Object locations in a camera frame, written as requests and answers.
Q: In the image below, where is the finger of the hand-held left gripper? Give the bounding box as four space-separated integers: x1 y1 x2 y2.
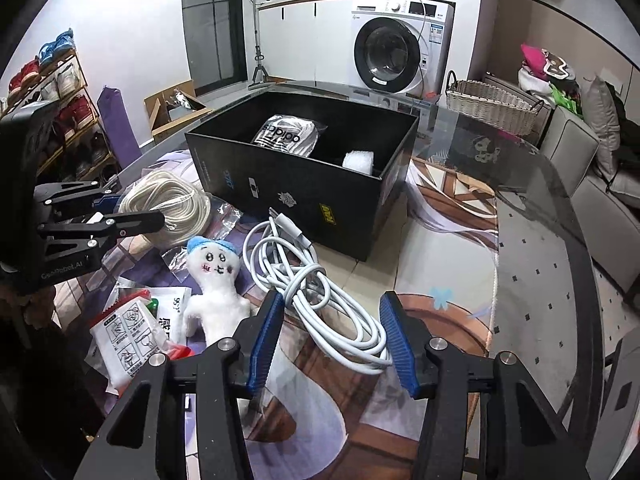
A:
37 210 166 252
34 180 123 213

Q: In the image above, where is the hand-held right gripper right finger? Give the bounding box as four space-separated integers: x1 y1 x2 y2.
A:
379 290 581 480

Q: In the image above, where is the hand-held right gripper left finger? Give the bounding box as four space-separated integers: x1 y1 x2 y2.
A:
82 290 286 480

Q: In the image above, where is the white rope coil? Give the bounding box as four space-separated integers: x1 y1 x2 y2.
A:
118 169 213 250

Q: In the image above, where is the clear plastic zip bag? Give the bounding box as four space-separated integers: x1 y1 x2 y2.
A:
161 247 193 281
202 195 243 243

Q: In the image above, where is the white plush doll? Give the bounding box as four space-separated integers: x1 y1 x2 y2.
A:
181 236 266 416

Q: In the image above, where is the white charging cable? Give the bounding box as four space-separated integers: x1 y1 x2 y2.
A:
243 208 393 375

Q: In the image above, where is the black cardboard box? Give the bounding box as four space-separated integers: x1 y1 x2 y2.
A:
185 91 420 262

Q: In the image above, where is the purple yoga mat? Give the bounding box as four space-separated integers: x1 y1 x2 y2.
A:
97 86 141 168

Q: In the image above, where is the wooden shoe rack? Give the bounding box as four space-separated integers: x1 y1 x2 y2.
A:
0 47 118 186

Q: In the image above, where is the brown cardboard box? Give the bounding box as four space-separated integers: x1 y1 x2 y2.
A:
144 79 215 143

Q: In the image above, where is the printed table mat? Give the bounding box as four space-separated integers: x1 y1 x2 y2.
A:
55 150 501 480

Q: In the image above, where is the shoe rack with shoes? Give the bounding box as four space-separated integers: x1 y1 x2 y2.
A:
0 29 116 181

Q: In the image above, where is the grey adidas bag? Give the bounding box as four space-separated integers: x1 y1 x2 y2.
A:
248 114 327 157

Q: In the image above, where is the floor mop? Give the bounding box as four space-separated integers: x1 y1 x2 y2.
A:
250 0 271 83

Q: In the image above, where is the dark glass door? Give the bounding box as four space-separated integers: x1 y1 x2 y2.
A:
181 0 248 98

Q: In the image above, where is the white counter cabinet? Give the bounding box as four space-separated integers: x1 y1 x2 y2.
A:
257 0 358 86

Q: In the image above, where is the wicker basket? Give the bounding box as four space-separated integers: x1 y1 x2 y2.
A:
445 70 545 136

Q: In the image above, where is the grey sofa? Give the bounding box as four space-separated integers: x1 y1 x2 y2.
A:
537 105 640 291

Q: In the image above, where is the white washing machine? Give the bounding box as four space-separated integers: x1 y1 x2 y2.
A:
350 0 457 97

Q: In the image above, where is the grey cushion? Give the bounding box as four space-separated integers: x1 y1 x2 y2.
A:
580 75 621 181

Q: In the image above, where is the pile of bags and clothes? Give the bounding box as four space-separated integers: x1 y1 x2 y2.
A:
517 42 583 111

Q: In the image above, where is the black clothing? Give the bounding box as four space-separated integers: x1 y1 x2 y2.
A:
605 80 640 161

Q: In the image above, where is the white power cord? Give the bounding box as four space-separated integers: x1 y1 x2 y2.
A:
414 0 437 97

